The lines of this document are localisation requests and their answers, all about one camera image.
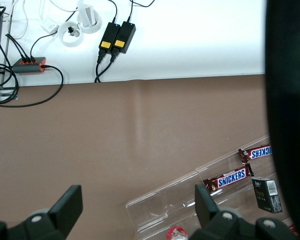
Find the brown red snack box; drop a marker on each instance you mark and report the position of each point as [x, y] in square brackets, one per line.
[292, 227]

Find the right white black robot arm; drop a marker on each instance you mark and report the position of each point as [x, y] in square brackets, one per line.
[287, 100]

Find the small black box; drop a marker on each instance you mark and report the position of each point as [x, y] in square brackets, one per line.
[266, 195]

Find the white tape roll with insert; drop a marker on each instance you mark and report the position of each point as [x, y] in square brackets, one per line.
[90, 28]

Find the snickers bar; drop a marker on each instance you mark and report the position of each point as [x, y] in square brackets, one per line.
[258, 152]
[231, 177]

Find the small metal bracket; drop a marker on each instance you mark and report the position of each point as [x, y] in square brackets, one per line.
[5, 96]

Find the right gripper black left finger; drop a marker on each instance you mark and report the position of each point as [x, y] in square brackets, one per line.
[66, 207]

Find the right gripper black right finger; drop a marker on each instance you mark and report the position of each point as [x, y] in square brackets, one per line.
[206, 207]

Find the red bottle white cap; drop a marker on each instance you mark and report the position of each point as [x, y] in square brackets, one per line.
[177, 233]

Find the grey orange usb hub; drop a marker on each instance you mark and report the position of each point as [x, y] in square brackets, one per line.
[28, 66]

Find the small white plug adapter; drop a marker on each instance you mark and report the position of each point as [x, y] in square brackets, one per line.
[50, 27]

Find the clear acrylic stepped shelf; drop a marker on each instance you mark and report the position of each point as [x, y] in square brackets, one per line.
[180, 197]

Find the black power adapter yellow label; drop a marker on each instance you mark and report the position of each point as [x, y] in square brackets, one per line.
[109, 36]
[125, 37]

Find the brown tablecloth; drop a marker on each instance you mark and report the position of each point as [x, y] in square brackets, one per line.
[115, 140]

